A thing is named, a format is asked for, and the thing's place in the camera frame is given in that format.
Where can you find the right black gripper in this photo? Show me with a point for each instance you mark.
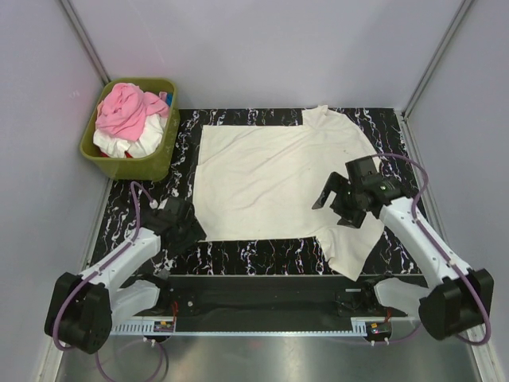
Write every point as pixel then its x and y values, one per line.
pixel 338 184

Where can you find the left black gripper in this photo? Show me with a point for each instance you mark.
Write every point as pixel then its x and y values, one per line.
pixel 195 234

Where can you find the cream white t shirt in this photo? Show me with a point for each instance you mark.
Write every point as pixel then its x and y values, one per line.
pixel 261 183

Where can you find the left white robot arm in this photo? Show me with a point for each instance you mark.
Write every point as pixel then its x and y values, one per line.
pixel 84 308

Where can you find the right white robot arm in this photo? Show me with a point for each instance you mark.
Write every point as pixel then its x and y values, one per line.
pixel 456 298

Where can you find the olive green plastic bin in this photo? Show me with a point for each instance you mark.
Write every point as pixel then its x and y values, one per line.
pixel 150 168

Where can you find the white t shirt in bin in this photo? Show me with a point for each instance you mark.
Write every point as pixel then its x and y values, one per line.
pixel 147 143

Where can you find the pink t shirt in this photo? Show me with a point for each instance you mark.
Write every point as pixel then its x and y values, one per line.
pixel 123 112

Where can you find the blue item in bin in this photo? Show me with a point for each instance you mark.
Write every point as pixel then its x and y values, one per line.
pixel 167 97

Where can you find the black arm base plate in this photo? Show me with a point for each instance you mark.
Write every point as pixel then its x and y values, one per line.
pixel 197 295

